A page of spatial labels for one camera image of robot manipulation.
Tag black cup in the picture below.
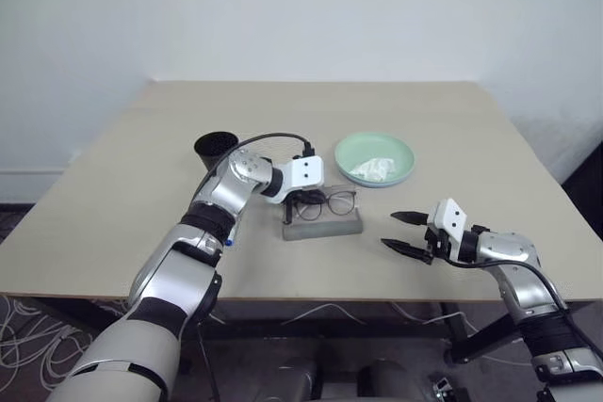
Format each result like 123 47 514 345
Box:
194 130 239 172

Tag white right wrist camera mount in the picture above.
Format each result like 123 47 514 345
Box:
426 197 469 265

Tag crumpled white wrapper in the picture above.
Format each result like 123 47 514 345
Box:
350 155 397 184

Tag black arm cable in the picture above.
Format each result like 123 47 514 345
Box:
214 132 316 173
447 256 603 362

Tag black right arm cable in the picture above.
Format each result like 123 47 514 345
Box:
447 256 603 362

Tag clear grey glasses case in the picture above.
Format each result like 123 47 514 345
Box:
281 184 366 242

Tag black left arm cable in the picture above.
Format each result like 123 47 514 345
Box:
214 132 316 173

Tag black-rimmed glasses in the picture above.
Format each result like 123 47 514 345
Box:
290 187 358 222

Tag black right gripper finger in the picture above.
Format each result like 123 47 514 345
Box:
380 237 434 265
389 210 430 228

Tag light blue plate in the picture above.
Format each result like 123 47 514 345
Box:
339 171 416 191

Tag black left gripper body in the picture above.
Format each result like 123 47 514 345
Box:
287 186 325 205

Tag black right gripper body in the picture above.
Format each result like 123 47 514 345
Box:
422 222 458 265

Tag green plate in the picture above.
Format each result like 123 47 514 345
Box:
334 132 418 186

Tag white cable under table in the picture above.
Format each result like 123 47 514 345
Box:
389 300 468 328
281 302 369 328

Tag dark rounded shape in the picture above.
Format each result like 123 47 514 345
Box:
271 357 326 402

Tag white floor cable tangle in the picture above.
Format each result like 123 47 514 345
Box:
0 292 98 394

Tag small black floor device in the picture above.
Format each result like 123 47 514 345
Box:
430 373 471 402

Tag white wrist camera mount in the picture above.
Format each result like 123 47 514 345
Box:
426 197 469 265
271 155 326 206

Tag thin black rod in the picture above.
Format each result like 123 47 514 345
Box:
194 320 222 402

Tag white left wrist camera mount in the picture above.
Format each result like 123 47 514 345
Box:
271 155 326 206

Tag black metal table frame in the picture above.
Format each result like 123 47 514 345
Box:
441 301 525 366

